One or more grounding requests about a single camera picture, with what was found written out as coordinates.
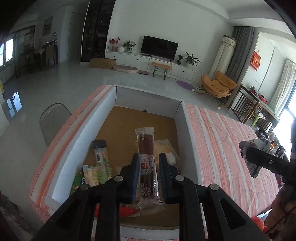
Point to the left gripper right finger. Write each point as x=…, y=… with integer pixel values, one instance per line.
x=205, y=213

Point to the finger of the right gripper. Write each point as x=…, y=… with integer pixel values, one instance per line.
x=280, y=166

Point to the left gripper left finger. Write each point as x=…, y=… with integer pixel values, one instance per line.
x=74, y=219

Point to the blue white snack packet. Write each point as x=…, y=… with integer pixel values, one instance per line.
x=254, y=154

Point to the brown sausage stick packet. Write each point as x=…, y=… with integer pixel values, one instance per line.
x=148, y=187

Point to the green cracker packet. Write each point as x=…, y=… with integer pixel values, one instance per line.
x=90, y=175

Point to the black Astavt gummy packet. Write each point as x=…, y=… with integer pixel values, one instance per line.
x=102, y=160

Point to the person's right hand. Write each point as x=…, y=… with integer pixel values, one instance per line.
x=280, y=222

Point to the green candy roll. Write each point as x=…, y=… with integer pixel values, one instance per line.
x=77, y=182

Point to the bread loaf in bag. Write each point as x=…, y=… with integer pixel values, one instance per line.
x=164, y=146

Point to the red snack packet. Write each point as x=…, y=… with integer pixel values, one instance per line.
x=124, y=210

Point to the striped pink tablecloth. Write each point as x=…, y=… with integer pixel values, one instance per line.
x=208, y=144

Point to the white cardboard box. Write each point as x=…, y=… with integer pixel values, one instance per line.
x=112, y=113

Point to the orange lounge chair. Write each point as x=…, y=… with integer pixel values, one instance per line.
x=220, y=87

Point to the transparent grey chair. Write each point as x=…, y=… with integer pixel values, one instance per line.
x=52, y=120

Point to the purple floor mat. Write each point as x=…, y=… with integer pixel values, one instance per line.
x=185, y=85

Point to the white standing air conditioner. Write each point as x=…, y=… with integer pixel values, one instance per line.
x=223, y=56

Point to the small wooden bench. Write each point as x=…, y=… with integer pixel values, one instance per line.
x=165, y=67

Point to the green potted plant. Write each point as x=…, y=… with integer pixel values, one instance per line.
x=191, y=61

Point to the grey curtain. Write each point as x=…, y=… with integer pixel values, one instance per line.
x=244, y=37

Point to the white TV cabinet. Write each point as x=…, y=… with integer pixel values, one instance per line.
x=145, y=63

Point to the round floor cushion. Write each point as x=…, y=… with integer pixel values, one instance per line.
x=125, y=69

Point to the black television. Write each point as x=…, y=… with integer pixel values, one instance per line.
x=159, y=47

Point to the cardboard box on floor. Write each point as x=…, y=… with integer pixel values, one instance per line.
x=102, y=63

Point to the green plant beside flowers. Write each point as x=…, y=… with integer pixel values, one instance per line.
x=129, y=45

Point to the red flower vase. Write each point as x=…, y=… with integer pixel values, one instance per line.
x=113, y=43

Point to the red wall hanging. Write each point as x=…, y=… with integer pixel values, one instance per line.
x=255, y=61

